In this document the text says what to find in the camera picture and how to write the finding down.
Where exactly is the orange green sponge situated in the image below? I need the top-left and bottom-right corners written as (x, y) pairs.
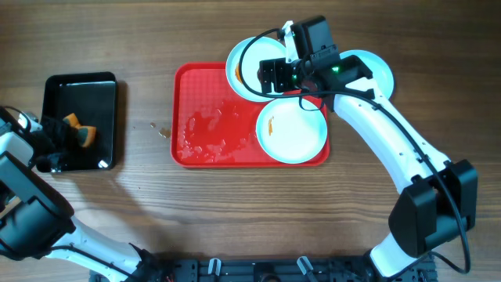
top-left (63, 113), bottom-right (97, 148)

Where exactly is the light blue plate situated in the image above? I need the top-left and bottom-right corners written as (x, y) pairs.
top-left (255, 98), bottom-right (328, 165)
top-left (225, 37), bottom-right (286, 103)
top-left (340, 49), bottom-right (395, 99)

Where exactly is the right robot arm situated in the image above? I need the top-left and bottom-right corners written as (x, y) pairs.
top-left (258, 50), bottom-right (478, 280)

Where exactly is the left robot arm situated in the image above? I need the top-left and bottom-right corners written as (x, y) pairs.
top-left (1, 106), bottom-right (162, 281)

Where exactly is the red plastic tray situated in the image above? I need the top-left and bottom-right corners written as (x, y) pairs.
top-left (171, 62), bottom-right (330, 168)

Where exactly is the black water basin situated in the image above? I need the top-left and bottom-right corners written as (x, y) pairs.
top-left (32, 72), bottom-right (117, 172)

